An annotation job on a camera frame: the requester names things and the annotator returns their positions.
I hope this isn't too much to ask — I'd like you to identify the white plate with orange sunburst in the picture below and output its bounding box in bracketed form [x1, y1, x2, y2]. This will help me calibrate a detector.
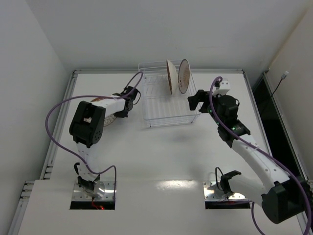
[178, 59, 191, 94]

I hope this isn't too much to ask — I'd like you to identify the brown rim flower pattern plate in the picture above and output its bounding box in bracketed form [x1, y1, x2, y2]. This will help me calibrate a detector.
[166, 60, 178, 95]

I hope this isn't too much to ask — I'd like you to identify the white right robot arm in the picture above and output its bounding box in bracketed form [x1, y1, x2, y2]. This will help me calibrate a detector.
[188, 90, 311, 224]

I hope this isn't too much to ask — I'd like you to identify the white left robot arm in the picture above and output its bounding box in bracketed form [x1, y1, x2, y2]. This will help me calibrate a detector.
[69, 86, 141, 198]

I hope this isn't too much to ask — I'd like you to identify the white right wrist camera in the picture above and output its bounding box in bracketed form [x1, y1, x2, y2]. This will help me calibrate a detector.
[213, 77, 230, 96]

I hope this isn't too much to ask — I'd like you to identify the white wire dish rack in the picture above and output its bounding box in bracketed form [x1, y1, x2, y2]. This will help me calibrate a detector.
[138, 59, 200, 127]

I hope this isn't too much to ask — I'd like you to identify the black cable with white plug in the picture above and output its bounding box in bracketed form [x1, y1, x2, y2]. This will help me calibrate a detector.
[270, 70, 289, 98]

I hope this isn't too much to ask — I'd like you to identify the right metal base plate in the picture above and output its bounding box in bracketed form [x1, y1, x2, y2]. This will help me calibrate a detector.
[202, 181, 249, 202]

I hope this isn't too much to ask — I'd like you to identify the metal base plate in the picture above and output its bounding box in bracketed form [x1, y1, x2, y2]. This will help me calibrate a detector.
[202, 181, 249, 202]
[71, 181, 116, 202]

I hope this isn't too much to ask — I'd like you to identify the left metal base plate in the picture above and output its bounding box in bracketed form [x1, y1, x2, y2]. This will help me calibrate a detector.
[71, 181, 116, 202]

